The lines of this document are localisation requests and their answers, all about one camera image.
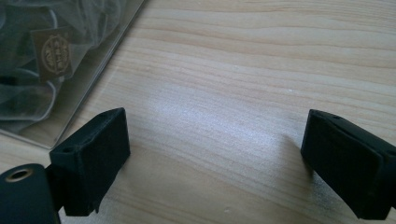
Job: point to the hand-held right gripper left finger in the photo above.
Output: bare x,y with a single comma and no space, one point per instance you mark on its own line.
93,158

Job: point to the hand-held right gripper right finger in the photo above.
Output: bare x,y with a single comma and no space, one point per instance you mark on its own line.
348,161

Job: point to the clear plastic bag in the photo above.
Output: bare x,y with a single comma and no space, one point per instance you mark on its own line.
81,81

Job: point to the brown tag with gold print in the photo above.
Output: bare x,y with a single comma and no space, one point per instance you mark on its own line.
53,53

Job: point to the grey mesh pouch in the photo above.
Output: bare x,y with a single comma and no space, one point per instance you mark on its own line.
34,46

